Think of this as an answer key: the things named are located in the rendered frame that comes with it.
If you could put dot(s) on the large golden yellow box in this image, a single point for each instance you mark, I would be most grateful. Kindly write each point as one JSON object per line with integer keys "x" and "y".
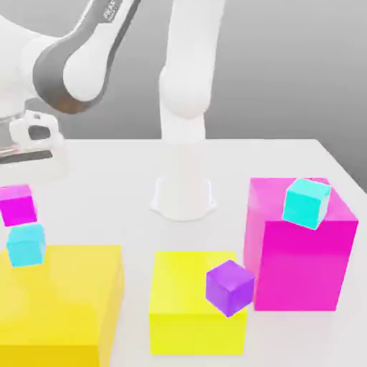
{"x": 57, "y": 309}

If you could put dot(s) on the small purple cube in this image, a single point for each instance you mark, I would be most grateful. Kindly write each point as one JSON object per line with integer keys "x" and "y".
{"x": 229, "y": 289}

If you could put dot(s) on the large magenta box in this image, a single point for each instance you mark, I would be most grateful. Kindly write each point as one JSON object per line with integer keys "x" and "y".
{"x": 301, "y": 263}

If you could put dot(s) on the small cyan cube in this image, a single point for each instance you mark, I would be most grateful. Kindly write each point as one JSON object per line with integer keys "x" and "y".
{"x": 305, "y": 205}
{"x": 25, "y": 246}

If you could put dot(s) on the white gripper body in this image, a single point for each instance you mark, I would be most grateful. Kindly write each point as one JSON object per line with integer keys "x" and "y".
{"x": 28, "y": 157}

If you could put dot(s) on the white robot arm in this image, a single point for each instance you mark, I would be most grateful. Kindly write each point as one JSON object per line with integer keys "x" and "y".
{"x": 183, "y": 86}

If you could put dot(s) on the small magenta cube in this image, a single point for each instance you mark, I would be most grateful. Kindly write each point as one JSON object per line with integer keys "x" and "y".
{"x": 18, "y": 208}

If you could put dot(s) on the large lemon yellow box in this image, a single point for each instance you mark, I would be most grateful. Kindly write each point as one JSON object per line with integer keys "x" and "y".
{"x": 180, "y": 304}

